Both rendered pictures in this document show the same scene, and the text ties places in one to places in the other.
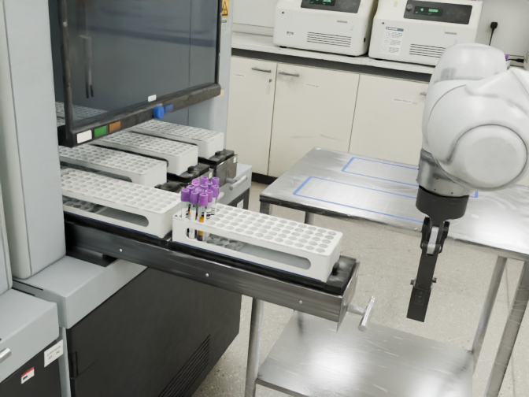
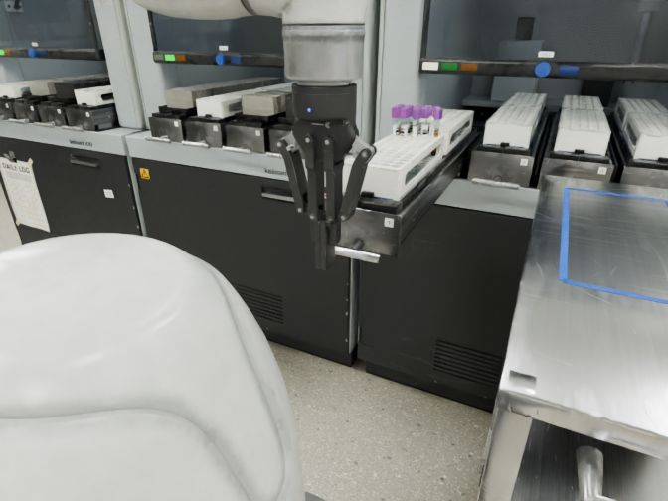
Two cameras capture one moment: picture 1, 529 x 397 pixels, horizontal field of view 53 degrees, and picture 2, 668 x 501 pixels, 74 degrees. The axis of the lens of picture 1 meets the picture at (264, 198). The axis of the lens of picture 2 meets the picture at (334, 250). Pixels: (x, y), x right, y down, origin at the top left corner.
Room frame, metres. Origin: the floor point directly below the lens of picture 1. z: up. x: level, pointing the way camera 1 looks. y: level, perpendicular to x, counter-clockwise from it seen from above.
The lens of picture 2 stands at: (0.83, -0.81, 1.05)
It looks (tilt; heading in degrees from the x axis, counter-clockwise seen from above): 26 degrees down; 96
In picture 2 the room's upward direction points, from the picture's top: straight up
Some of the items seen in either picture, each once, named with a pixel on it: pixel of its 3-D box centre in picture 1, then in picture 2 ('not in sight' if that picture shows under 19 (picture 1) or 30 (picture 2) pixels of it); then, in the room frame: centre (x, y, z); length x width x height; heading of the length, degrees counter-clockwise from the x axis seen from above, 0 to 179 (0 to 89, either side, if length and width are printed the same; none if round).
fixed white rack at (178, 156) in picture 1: (138, 152); (580, 132); (1.30, 0.34, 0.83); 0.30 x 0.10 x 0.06; 70
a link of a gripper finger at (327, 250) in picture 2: not in sight; (328, 243); (0.76, -0.27, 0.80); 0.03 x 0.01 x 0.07; 70
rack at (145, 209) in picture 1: (111, 202); (440, 131); (0.97, 0.31, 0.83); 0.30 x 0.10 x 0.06; 70
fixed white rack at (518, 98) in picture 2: not in sight; (525, 108); (1.27, 0.68, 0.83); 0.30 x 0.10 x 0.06; 70
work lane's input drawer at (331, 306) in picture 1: (189, 248); (417, 172); (0.91, 0.14, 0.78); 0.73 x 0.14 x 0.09; 70
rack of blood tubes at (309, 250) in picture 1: (255, 239); (398, 163); (0.86, 0.01, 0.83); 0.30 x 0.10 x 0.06; 70
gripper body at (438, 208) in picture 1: (438, 215); (324, 122); (0.76, -0.27, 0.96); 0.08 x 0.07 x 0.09; 160
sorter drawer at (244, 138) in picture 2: not in sight; (299, 118); (0.54, 0.76, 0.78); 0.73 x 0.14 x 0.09; 70
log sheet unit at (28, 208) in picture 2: not in sight; (20, 193); (-0.70, 0.85, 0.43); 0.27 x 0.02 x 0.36; 160
